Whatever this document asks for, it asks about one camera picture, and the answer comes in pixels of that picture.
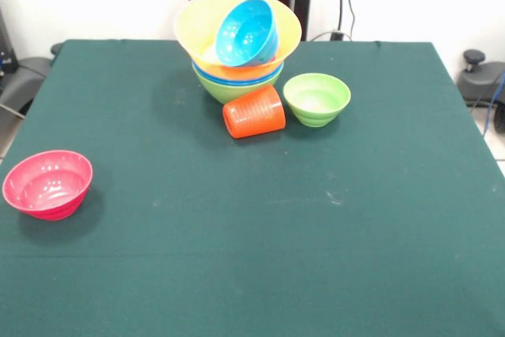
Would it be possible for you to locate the small light blue bowl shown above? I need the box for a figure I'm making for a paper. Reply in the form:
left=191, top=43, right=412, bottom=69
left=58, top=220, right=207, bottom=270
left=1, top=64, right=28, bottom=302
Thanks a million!
left=215, top=0, right=280, bottom=68

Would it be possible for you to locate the black wall cable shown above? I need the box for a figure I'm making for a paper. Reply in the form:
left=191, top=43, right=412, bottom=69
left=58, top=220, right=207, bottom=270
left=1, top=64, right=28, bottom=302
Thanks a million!
left=309, top=0, right=358, bottom=43

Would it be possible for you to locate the red cup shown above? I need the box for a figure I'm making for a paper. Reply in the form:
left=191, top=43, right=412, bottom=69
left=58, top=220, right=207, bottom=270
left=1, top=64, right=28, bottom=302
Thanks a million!
left=222, top=84, right=287, bottom=140

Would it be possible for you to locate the dark grey pedestal foot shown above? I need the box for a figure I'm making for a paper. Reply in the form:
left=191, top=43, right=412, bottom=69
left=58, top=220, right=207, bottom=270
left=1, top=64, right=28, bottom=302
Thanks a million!
left=457, top=49, right=505, bottom=107
left=0, top=56, right=52, bottom=117

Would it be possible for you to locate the dark green tablecloth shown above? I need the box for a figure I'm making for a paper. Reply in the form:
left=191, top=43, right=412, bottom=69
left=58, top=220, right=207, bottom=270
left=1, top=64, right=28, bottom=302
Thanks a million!
left=0, top=39, right=505, bottom=337

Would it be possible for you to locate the small pink bowl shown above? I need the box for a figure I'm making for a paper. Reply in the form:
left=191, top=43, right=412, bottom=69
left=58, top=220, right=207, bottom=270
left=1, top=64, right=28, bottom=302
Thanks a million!
left=2, top=149, right=95, bottom=222

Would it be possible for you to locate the small green bowl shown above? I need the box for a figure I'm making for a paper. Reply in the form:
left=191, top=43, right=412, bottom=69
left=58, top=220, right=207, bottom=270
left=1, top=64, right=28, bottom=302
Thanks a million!
left=282, top=73, right=352, bottom=129

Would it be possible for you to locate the large green bowl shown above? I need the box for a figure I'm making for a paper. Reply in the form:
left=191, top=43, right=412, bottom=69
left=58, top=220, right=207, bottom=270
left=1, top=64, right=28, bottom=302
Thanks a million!
left=192, top=68, right=285, bottom=105

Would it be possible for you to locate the large orange bowl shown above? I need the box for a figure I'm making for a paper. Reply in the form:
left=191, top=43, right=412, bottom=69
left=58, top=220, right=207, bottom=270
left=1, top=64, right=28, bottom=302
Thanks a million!
left=173, top=0, right=303, bottom=81

